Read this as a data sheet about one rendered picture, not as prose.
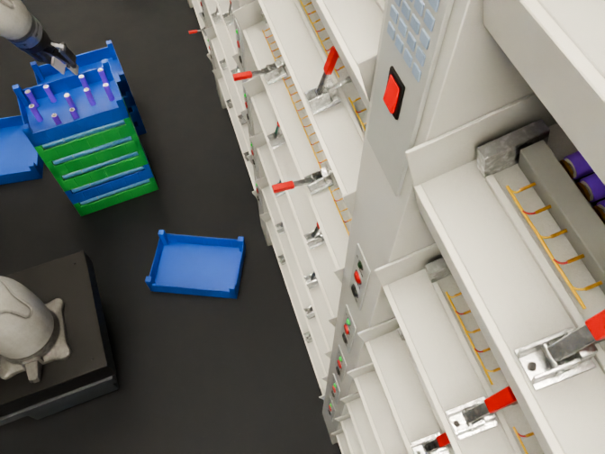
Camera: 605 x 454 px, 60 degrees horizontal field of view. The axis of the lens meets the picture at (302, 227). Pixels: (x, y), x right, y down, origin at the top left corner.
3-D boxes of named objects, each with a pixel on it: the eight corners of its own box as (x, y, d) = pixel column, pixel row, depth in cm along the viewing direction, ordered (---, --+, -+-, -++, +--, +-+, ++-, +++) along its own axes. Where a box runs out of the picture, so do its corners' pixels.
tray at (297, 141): (347, 292, 83) (333, 272, 75) (250, 45, 113) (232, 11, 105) (467, 240, 81) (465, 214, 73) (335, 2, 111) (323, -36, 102)
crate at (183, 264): (150, 291, 180) (144, 281, 173) (164, 240, 190) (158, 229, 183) (237, 299, 178) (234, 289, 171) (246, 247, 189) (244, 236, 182)
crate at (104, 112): (33, 147, 161) (22, 130, 154) (22, 103, 170) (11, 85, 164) (130, 117, 167) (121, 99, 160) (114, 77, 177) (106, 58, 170)
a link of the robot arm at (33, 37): (30, 41, 131) (42, 51, 137) (34, 6, 132) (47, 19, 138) (-5, 39, 131) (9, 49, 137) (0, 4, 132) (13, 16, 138)
